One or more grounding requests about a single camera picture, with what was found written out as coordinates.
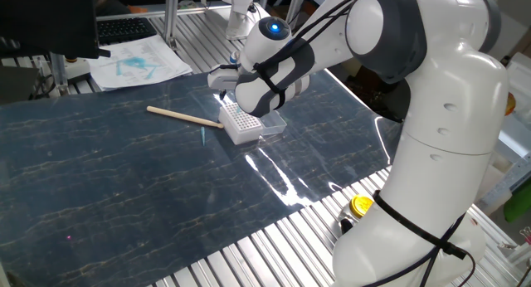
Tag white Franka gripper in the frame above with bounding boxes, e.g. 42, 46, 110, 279
207, 64, 241, 101

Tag white pipette tip holder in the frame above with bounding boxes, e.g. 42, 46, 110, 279
217, 100, 265, 146

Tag wooden stick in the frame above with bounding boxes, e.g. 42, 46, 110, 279
146, 105, 225, 129

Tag clear plastic container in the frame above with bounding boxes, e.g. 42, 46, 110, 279
261, 109, 288, 137

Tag printed paper sheets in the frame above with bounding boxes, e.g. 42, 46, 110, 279
85, 34, 194, 92

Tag black keyboard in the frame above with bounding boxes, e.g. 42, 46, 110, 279
95, 16, 158, 46

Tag dark marble pattern mat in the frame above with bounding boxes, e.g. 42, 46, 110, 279
0, 69, 402, 287

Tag monitor stand pole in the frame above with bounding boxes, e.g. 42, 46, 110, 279
49, 52, 70, 93

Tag yellow round cap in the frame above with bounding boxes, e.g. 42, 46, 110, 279
349, 194, 374, 220

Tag black monitor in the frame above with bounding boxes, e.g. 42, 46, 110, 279
0, 0, 112, 60

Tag white storage box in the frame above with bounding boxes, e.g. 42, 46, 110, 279
506, 52, 531, 114

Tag grey shelf board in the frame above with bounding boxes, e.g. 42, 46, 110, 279
497, 112, 531, 163

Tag green plastic object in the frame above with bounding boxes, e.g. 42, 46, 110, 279
504, 178, 531, 224

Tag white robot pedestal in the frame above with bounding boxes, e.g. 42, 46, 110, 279
194, 0, 261, 41

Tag aluminium frame post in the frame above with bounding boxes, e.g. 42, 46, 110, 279
163, 0, 180, 46
285, 0, 307, 31

